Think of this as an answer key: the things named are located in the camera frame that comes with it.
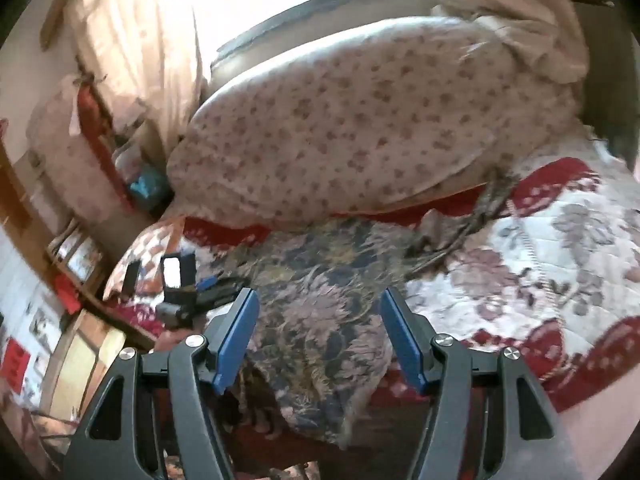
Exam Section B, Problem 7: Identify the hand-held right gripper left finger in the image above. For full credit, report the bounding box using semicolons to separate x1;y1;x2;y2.
65;287;261;480

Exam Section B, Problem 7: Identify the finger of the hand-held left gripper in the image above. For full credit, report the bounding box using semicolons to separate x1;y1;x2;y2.
197;276;251;307

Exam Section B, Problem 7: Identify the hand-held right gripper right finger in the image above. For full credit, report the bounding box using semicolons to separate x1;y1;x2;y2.
378;287;576;480

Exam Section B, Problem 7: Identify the blue pink floral garment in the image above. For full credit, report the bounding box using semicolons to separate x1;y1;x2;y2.
210;212;451;453

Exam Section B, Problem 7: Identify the wooden cabinet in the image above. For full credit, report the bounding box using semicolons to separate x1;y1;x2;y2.
0;145;128;411

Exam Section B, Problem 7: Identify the teal object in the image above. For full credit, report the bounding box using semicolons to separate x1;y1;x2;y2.
127;167;168;203

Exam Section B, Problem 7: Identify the red white floral blanket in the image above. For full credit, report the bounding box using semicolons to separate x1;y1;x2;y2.
102;152;640;413

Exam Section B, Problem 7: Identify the white small-flower quilt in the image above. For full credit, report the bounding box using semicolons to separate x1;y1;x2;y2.
164;15;591;228

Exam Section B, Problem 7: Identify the peach curtain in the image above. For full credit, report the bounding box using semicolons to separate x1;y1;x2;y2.
62;0;213;148

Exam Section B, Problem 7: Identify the cream cloth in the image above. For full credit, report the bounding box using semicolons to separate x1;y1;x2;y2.
400;0;593;88

